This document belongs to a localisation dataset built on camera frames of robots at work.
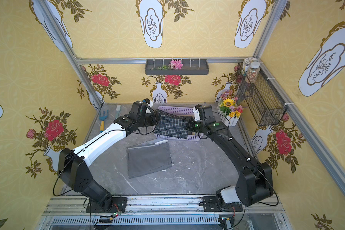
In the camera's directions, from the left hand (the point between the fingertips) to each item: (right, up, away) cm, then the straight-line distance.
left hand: (155, 116), depth 84 cm
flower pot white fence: (+48, +3, +12) cm, 50 cm away
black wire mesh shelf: (+62, +7, -4) cm, 63 cm away
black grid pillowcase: (+9, -5, 0) cm, 11 cm away
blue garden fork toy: (-46, -1, +29) cm, 54 cm away
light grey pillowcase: (-5, -25, +6) cm, 27 cm away
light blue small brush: (-35, +6, +33) cm, 48 cm away
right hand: (+20, -3, -1) cm, 21 cm away
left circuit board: (-24, -53, -11) cm, 59 cm away
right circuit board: (+35, -52, -12) cm, 64 cm away
